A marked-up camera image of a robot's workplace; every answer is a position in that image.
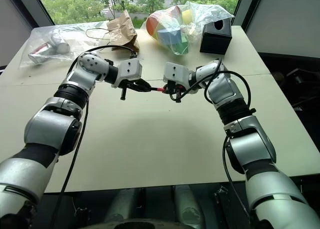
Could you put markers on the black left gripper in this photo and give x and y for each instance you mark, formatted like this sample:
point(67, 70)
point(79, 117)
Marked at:
point(122, 85)

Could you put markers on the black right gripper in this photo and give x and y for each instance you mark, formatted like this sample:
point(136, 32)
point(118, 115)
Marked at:
point(178, 87)

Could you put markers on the red marker cap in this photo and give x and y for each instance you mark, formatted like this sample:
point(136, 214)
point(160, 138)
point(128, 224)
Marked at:
point(161, 89)

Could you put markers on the red marker pen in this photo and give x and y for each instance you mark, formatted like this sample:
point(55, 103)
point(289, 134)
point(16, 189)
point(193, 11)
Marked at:
point(153, 89)

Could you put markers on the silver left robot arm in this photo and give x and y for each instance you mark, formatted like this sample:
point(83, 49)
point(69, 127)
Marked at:
point(50, 129)

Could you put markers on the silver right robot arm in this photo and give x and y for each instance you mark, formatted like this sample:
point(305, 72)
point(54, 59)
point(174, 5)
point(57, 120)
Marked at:
point(252, 144)

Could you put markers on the green foam block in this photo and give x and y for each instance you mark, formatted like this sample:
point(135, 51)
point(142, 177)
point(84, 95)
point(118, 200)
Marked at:
point(181, 47)

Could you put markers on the blue foam block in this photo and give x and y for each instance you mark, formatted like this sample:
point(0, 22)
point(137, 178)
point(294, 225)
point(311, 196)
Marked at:
point(170, 37)

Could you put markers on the crumpled brown paper bag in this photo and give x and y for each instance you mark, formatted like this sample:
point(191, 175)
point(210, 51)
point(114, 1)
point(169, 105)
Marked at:
point(122, 30)

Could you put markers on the orange foam block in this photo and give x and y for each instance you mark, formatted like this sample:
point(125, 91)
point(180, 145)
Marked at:
point(151, 26)

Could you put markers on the clear bag of foam blocks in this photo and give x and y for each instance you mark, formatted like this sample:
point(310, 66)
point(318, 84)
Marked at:
point(180, 26)

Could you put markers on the black tissue box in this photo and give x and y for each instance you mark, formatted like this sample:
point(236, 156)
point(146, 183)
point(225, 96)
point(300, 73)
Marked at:
point(216, 37)

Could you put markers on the yellow foam ball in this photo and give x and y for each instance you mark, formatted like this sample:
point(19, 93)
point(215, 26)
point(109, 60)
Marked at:
point(186, 16)

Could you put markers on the plain silver can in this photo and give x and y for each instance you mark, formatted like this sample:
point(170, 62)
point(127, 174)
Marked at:
point(60, 42)

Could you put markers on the clear plastic bag with cans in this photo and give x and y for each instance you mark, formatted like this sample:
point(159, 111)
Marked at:
point(50, 44)

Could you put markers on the silver can with red print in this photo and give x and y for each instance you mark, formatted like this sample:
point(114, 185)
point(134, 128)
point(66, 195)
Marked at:
point(41, 52)

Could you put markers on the black equipment beside table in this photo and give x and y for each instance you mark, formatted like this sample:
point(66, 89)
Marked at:
point(297, 84)

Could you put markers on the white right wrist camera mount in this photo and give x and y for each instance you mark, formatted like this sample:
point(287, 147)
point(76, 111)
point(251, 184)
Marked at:
point(175, 71)

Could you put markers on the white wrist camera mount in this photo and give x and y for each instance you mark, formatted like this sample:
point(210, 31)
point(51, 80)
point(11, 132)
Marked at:
point(175, 71)
point(130, 69)

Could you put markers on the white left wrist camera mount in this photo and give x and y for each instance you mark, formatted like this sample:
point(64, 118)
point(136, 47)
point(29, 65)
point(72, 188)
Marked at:
point(130, 69)

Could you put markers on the dark window frame post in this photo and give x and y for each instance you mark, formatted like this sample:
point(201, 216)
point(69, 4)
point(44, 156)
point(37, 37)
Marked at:
point(37, 6)
point(246, 6)

